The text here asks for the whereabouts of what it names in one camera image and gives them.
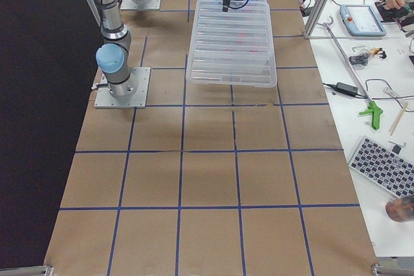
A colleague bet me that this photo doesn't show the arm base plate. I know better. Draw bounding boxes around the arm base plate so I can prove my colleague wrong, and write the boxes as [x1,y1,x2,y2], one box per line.
[120,0,161,11]
[93,67,151,109]

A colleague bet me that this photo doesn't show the wooden chopsticks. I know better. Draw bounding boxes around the wooden chopsticks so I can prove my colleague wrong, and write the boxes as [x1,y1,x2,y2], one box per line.
[389,101,408,136]

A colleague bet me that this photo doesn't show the green handled reacher grabber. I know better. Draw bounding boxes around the green handled reacher grabber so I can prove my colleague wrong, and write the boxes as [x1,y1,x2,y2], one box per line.
[318,16,383,130]

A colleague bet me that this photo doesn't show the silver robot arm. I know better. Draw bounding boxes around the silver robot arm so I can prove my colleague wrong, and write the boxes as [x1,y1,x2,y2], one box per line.
[93,0,138,99]

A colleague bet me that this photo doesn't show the teach pendant tablet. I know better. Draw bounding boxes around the teach pendant tablet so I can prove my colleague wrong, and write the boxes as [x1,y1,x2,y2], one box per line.
[340,5,386,37]

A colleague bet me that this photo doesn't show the checkered calibration board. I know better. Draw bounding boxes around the checkered calibration board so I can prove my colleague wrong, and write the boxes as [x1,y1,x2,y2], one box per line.
[348,136,413,198]

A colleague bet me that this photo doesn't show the black power adapter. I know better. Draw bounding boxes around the black power adapter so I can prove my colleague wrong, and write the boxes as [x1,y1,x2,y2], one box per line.
[323,82,366,98]

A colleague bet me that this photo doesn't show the clear plastic box lid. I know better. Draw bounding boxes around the clear plastic box lid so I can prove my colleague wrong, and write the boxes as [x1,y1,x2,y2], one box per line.
[186,0,277,88]

